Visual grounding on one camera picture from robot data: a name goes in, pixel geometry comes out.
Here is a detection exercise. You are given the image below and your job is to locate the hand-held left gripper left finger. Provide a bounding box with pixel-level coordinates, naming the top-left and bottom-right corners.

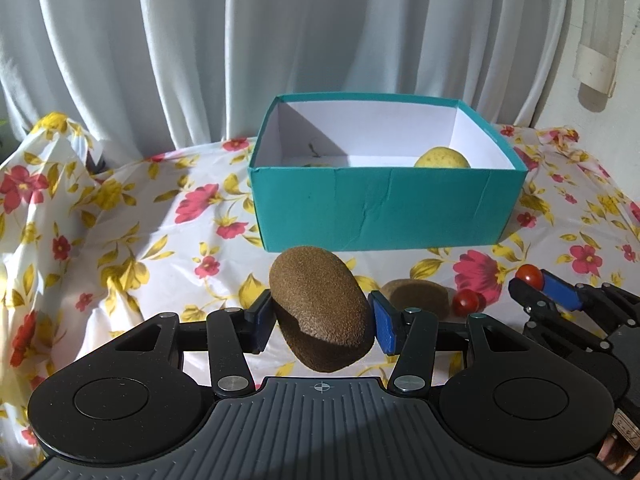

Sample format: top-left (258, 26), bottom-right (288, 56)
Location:
top-left (100, 289), bottom-right (275, 401)

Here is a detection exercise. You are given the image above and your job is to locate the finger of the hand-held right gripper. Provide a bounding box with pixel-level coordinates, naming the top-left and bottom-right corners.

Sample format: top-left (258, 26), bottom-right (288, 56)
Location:
top-left (508, 277), bottom-right (612, 357)
top-left (541, 269), bottom-right (640, 332)

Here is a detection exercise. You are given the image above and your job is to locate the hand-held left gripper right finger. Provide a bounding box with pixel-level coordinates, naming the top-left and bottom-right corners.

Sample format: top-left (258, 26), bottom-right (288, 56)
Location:
top-left (367, 291), bottom-right (543, 401)

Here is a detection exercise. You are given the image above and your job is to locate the red cherry tomato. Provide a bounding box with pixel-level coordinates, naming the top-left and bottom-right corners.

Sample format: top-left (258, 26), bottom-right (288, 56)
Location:
top-left (452, 289), bottom-right (484, 317)
top-left (516, 265), bottom-right (544, 287)

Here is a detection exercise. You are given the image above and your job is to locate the large brown kiwi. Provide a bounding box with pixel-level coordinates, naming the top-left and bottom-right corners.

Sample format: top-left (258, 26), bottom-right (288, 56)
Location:
top-left (269, 246), bottom-right (376, 374)

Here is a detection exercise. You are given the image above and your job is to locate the teal cardboard box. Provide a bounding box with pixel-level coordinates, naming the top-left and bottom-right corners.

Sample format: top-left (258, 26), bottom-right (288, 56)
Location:
top-left (248, 92), bottom-right (528, 253)

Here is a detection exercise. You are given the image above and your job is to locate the small brown kiwi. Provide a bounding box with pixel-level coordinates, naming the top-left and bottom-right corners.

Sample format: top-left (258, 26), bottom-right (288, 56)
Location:
top-left (381, 280), bottom-right (451, 321)

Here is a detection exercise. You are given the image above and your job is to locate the floral tablecloth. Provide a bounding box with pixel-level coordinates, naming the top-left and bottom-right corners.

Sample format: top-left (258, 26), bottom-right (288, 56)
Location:
top-left (0, 111), bottom-right (640, 471)

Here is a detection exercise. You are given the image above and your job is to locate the yellow lemon in box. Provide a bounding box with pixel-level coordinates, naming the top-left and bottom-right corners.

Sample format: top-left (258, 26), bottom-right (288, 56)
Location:
top-left (414, 146), bottom-right (472, 169)

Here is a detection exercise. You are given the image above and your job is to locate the white curtain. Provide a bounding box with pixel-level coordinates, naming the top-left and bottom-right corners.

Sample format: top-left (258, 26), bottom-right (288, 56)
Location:
top-left (0, 0), bottom-right (576, 161)

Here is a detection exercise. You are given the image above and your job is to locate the clear and white wall pipe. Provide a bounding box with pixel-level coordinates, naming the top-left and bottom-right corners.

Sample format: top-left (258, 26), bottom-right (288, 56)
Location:
top-left (574, 0), bottom-right (633, 97)

